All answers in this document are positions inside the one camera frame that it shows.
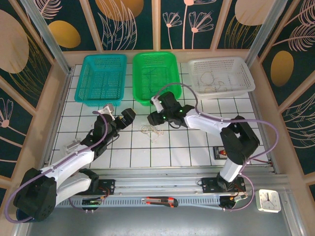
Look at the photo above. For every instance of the green plastic basket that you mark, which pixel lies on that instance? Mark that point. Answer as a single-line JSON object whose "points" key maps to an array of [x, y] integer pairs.
{"points": [[162, 71]]}

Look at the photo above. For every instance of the red black utility knife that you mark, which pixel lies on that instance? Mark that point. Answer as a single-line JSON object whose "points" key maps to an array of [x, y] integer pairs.
{"points": [[160, 201]]}

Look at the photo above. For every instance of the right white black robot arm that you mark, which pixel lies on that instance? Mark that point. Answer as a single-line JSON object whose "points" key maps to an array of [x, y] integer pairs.
{"points": [[206, 123]]}

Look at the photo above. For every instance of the clear plastic piece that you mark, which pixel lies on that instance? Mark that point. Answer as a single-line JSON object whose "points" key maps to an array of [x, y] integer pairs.
{"points": [[72, 145]]}

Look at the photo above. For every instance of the teal plastic basket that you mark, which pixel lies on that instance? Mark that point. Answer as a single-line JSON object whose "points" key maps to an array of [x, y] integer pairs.
{"points": [[101, 81]]}

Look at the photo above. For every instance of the small black circuit board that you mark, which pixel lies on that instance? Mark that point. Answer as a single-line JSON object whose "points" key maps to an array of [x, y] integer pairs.
{"points": [[92, 202]]}

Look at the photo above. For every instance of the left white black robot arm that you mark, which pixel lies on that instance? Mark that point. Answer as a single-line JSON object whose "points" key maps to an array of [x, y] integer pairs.
{"points": [[69, 162]]}

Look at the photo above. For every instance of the aluminium mounting rail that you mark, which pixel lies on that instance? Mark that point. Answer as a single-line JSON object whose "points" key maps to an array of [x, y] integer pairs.
{"points": [[160, 183]]}

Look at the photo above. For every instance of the dark blue mug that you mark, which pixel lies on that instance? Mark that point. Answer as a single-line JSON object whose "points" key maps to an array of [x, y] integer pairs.
{"points": [[22, 217]]}

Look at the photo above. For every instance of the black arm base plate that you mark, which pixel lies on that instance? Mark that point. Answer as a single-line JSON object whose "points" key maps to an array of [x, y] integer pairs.
{"points": [[109, 186], [209, 185]]}

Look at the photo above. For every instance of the white plastic basket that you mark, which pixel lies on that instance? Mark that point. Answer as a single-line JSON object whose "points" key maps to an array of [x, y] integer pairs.
{"points": [[236, 66]]}

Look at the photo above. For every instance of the white square clock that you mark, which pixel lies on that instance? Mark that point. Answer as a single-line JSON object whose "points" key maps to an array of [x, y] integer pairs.
{"points": [[268, 201]]}

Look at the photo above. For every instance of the aluminium frame post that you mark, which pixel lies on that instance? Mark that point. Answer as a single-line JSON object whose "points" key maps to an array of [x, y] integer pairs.
{"points": [[46, 34], [265, 29]]}

